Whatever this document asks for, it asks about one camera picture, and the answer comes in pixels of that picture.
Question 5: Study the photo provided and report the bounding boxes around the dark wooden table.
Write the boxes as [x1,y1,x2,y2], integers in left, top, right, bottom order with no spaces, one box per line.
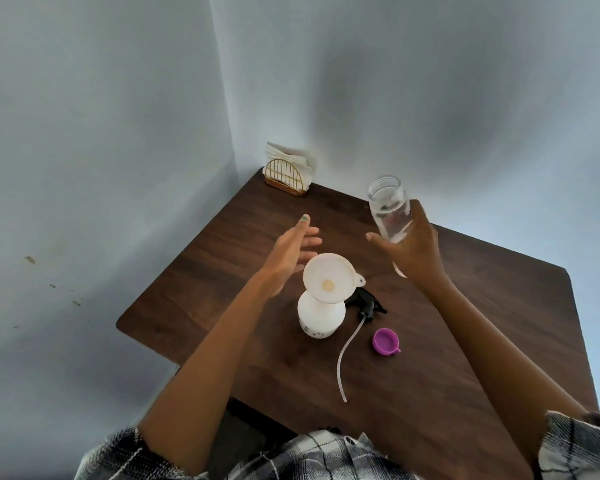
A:
[115,168,600,480]

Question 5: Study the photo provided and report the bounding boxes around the black white plaid shirt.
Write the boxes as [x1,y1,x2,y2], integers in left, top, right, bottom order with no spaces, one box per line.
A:
[75,410,600,480]

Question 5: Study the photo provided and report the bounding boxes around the person's left forearm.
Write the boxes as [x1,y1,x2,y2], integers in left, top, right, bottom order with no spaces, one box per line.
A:
[137,272,281,477]

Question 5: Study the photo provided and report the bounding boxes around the purple bottle cap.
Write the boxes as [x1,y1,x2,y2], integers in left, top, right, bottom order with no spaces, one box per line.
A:
[371,328,402,357]

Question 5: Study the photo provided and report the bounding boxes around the gold wire napkin holder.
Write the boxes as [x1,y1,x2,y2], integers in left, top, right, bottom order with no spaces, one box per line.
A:
[263,158,309,197]

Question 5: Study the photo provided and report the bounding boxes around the tall frosted clear bottle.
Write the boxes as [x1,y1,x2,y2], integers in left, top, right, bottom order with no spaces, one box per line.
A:
[367,175,414,279]

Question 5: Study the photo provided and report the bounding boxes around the white spray bottle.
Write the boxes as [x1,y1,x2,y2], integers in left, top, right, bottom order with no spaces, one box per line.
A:
[297,290,347,339]

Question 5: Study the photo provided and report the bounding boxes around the person's right forearm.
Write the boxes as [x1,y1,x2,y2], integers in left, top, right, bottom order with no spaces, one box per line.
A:
[425,274,589,465]

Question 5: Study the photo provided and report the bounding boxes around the white paper napkins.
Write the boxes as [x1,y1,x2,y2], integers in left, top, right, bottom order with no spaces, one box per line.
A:
[263,142,317,191]

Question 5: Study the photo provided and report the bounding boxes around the person's right hand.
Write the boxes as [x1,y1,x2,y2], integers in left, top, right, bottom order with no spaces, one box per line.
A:
[365,199,449,297]

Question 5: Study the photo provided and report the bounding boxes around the white plastic funnel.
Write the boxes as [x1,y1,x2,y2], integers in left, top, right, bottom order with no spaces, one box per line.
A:
[302,252,367,305]

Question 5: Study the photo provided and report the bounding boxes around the black spray trigger head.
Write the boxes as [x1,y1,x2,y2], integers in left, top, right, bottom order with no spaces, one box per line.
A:
[337,287,389,403]

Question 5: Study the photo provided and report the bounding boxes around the person's left hand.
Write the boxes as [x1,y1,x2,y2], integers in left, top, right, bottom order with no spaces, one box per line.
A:
[257,213,324,298]

